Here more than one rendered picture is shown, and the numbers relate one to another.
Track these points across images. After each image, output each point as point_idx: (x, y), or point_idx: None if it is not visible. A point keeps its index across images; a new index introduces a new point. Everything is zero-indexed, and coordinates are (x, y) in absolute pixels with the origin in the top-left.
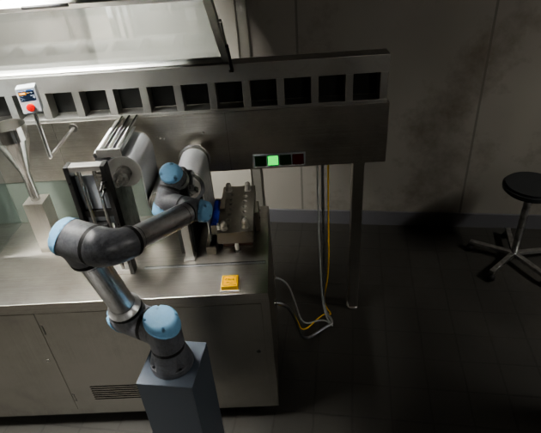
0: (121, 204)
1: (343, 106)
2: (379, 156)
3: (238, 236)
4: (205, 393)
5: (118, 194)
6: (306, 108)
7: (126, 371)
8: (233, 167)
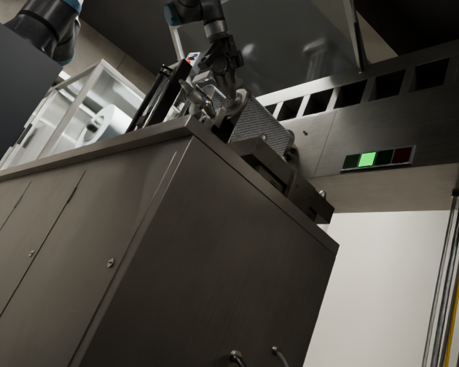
0: None
1: None
2: None
3: (240, 146)
4: None
5: None
6: (434, 90)
7: None
8: (316, 173)
